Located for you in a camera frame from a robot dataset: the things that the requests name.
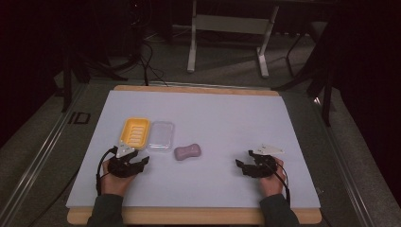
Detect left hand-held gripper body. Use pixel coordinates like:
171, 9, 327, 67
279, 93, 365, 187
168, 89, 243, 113
107, 142, 144, 179

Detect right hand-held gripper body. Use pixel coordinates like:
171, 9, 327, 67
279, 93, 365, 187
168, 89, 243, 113
249, 144, 285, 179

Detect person's left hand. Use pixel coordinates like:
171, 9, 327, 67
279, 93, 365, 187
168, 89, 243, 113
100, 158, 138, 198

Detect person's right hand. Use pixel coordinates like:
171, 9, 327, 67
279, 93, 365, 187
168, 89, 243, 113
258, 157, 287, 199

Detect yellow soap dish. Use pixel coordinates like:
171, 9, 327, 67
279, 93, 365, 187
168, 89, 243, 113
118, 117, 151, 151

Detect clear plastic soap dish tray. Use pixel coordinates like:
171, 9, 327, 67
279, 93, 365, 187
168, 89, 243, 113
147, 120, 175, 153

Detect purple soap bar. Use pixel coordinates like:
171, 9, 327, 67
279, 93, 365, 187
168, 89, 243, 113
173, 143, 202, 162

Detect pale lavender table cover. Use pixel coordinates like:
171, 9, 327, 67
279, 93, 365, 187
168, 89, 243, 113
65, 90, 322, 210

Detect black metal stand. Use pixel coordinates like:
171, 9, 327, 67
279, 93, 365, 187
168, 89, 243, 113
55, 31, 129, 114

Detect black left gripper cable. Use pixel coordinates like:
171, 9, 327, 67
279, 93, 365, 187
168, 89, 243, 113
95, 146, 119, 197

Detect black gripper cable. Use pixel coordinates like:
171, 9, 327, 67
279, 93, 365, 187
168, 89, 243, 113
95, 146, 119, 197
264, 157, 291, 207

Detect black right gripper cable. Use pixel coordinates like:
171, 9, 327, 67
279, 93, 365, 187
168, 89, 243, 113
264, 157, 291, 207

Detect metal floor rail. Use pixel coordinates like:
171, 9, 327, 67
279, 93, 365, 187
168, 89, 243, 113
310, 94, 377, 227
0, 82, 90, 227

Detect black floor cables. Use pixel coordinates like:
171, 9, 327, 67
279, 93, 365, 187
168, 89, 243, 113
127, 0, 169, 87

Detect black chair frame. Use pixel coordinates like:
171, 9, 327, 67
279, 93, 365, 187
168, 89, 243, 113
270, 18, 335, 128

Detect white metal desk frame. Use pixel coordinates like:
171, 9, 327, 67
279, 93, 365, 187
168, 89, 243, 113
186, 0, 280, 79

